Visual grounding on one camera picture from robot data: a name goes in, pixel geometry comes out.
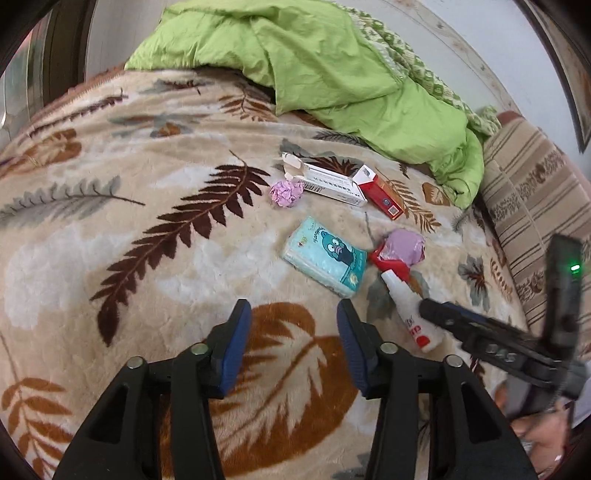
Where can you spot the brown wooden frame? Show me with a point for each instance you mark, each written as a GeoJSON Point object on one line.
{"type": "Point", "coordinates": [64, 50]}

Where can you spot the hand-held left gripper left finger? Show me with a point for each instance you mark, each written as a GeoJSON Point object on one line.
{"type": "Point", "coordinates": [233, 350]}

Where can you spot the leaf print fleece blanket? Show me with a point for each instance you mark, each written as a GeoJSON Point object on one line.
{"type": "Point", "coordinates": [161, 184]}

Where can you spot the striped floral beige pillow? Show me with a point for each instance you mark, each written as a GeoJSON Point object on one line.
{"type": "Point", "coordinates": [521, 194]}

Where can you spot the teal tissue pack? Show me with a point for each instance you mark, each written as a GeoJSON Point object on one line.
{"type": "Point", "coordinates": [323, 256]}

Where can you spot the white medicine box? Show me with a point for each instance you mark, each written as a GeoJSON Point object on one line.
{"type": "Point", "coordinates": [328, 184]}

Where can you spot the person's right hand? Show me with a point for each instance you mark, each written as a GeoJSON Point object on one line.
{"type": "Point", "coordinates": [545, 438]}

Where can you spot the purple and red crumpled wrapper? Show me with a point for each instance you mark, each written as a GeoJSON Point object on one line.
{"type": "Point", "coordinates": [401, 247]}

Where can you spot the purple crumpled paper ball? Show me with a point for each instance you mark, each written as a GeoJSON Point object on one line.
{"type": "Point", "coordinates": [286, 194]}

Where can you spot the dark wooden board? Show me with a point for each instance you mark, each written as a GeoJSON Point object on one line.
{"type": "Point", "coordinates": [568, 69]}

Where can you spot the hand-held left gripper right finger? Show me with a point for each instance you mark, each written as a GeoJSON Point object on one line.
{"type": "Point", "coordinates": [355, 350]}

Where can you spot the green duvet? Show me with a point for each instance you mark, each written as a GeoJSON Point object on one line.
{"type": "Point", "coordinates": [332, 69]}

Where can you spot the green white patterned quilt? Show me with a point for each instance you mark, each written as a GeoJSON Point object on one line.
{"type": "Point", "coordinates": [415, 69]}

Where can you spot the red cigarette box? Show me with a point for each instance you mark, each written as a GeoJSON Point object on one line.
{"type": "Point", "coordinates": [383, 196]}

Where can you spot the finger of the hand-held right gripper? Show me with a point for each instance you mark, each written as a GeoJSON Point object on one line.
{"type": "Point", "coordinates": [443, 318]}
{"type": "Point", "coordinates": [475, 316]}

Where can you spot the white plastic spray bottle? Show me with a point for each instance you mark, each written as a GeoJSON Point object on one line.
{"type": "Point", "coordinates": [408, 314]}

